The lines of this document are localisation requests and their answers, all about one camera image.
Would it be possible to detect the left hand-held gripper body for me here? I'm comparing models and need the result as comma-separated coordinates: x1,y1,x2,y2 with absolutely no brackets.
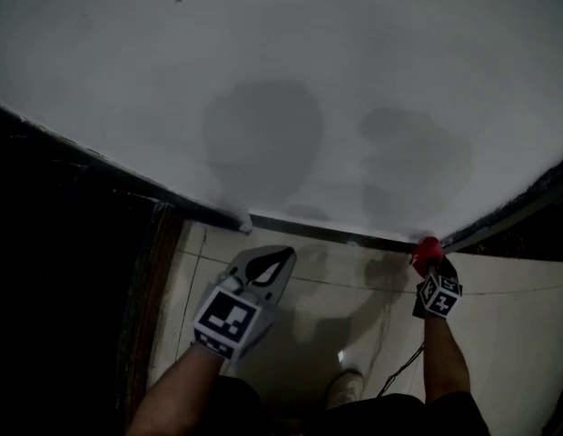
190,278,278,362

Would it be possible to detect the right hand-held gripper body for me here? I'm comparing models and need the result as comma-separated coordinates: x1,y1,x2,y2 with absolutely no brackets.
411,264,464,321

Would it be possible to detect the red cleaning cloth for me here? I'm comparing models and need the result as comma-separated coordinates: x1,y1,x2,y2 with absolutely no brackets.
409,235,445,279

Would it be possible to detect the person's left forearm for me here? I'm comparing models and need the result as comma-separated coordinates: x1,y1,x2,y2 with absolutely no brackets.
125,342,229,436

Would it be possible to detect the person's right forearm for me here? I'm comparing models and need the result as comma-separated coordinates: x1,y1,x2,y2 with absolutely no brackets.
420,312,472,404

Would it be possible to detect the person's black top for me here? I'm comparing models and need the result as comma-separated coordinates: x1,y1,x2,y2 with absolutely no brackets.
203,373,492,436

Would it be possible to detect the person's white shoe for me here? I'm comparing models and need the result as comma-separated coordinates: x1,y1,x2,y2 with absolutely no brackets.
325,367,366,410

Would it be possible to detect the black cable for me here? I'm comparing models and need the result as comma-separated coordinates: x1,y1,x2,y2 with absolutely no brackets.
376,341,426,397

